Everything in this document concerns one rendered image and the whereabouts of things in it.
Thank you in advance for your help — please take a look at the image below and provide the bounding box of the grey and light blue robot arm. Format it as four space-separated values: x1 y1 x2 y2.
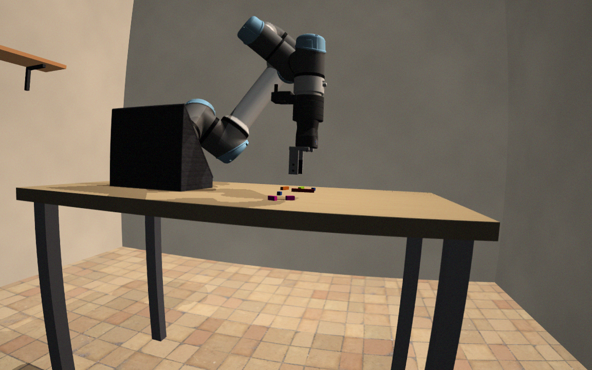
186 16 326 163

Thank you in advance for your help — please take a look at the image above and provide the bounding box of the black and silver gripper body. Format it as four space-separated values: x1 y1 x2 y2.
271 76 327 149

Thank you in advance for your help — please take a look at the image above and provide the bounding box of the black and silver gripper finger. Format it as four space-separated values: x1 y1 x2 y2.
298 149 313 174
289 146 309 175

